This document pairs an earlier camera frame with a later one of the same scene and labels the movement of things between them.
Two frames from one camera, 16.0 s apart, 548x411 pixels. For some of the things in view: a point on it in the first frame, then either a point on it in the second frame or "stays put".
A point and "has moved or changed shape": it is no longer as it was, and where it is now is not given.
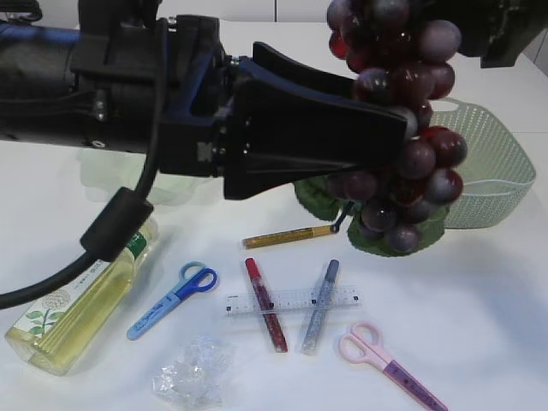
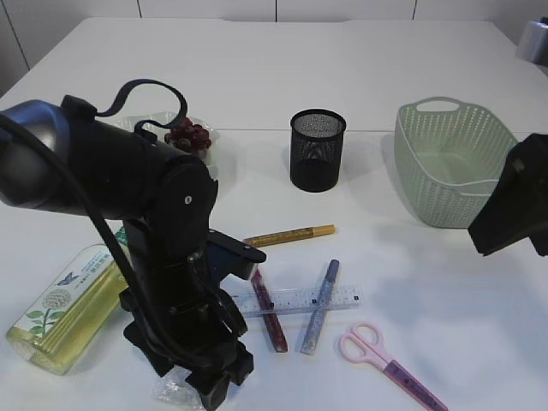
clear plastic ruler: [301, 300] stays put
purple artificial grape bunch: [402, 60] has moved or changed shape
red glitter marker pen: [265, 306] stays put
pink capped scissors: [364, 344] stays put
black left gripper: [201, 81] → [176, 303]
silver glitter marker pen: [318, 309] stays put
